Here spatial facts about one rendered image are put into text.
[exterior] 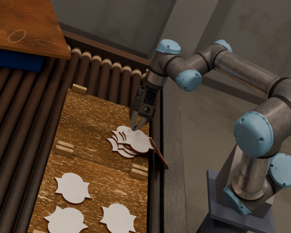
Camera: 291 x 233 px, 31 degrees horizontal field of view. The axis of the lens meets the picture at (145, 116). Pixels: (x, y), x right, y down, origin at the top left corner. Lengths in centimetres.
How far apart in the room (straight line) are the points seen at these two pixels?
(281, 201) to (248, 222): 188
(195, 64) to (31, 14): 93
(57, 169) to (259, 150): 67
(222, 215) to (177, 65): 60
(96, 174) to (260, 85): 62
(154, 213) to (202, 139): 233
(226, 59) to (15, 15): 101
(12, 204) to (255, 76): 80
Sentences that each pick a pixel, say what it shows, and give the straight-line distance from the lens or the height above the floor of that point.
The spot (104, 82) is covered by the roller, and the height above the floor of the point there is 92.
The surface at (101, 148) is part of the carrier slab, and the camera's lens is 190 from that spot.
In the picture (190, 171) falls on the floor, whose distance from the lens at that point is 367.
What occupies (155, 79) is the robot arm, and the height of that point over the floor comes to 124.
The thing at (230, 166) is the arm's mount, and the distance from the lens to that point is 201.
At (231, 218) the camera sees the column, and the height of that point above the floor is 87.
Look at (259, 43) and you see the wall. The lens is 472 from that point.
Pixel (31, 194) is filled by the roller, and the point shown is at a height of 92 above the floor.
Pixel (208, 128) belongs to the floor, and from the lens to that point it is 422.
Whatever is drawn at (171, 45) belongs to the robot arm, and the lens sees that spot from 175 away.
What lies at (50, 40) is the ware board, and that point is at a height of 104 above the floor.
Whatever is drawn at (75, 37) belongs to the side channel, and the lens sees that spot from 252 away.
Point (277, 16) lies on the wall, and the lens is 465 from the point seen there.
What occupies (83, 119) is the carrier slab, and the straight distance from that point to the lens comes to 200.
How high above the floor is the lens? 205
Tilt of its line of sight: 31 degrees down
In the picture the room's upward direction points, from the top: 25 degrees clockwise
